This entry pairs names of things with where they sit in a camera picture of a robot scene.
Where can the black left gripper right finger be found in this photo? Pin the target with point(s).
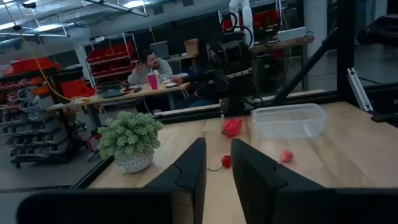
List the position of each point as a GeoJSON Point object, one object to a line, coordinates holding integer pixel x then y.
{"type": "Point", "coordinates": [258, 186]}

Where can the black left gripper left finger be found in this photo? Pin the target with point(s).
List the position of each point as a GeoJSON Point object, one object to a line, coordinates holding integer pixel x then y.
{"type": "Point", "coordinates": [189, 174]}

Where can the small red round fruit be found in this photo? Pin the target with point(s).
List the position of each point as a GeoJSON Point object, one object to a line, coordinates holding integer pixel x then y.
{"type": "Point", "coordinates": [226, 161]}

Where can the pink knit ball fruit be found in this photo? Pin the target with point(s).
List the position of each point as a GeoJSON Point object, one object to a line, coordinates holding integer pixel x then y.
{"type": "Point", "coordinates": [286, 156]}

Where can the red bell pepper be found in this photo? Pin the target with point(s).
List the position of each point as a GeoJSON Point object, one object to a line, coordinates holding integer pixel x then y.
{"type": "Point", "coordinates": [232, 127]}

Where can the clear plastic tupperware container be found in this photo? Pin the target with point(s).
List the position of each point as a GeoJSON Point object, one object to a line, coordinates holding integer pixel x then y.
{"type": "Point", "coordinates": [289, 124]}

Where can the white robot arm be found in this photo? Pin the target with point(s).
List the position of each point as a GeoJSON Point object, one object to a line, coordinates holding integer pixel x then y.
{"type": "Point", "coordinates": [247, 18]}

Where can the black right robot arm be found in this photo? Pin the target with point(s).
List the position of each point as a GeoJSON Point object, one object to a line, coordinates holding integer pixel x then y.
{"type": "Point", "coordinates": [236, 62]}

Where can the green plant in white pot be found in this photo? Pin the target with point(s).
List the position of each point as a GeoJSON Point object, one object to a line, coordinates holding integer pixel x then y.
{"type": "Point", "coordinates": [130, 137]}

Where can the wooden office desk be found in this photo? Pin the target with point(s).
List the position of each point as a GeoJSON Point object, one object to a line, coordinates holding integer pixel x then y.
{"type": "Point", "coordinates": [146, 92]}

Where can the person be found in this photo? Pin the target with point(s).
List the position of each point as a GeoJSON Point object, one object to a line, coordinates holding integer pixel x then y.
{"type": "Point", "coordinates": [192, 77]}
{"type": "Point", "coordinates": [155, 70]}

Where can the pink tumbler cup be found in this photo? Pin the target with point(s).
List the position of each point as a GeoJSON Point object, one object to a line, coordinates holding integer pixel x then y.
{"type": "Point", "coordinates": [153, 81]}

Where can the dark laptop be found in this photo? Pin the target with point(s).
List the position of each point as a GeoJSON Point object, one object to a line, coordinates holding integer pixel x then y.
{"type": "Point", "coordinates": [110, 91]}

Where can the cardboard box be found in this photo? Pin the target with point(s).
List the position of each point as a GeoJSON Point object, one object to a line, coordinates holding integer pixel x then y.
{"type": "Point", "coordinates": [191, 46]}

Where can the silver aluminium extrusion bar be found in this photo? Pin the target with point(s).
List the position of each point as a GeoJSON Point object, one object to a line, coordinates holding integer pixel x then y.
{"type": "Point", "coordinates": [359, 90]}

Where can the wooden workbench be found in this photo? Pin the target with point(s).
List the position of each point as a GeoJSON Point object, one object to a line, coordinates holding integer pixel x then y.
{"type": "Point", "coordinates": [280, 43]}

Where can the white rack with red bins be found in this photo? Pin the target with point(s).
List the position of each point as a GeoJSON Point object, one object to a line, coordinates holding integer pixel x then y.
{"type": "Point", "coordinates": [109, 53]}

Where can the white box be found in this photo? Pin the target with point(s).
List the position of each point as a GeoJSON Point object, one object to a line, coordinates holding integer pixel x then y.
{"type": "Point", "coordinates": [292, 33]}

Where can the rack with grey and red bins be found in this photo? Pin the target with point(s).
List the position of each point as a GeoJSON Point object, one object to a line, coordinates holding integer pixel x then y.
{"type": "Point", "coordinates": [31, 130]}

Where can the black rack with red bins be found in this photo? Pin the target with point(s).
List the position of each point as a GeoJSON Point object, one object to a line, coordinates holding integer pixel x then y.
{"type": "Point", "coordinates": [264, 18]}

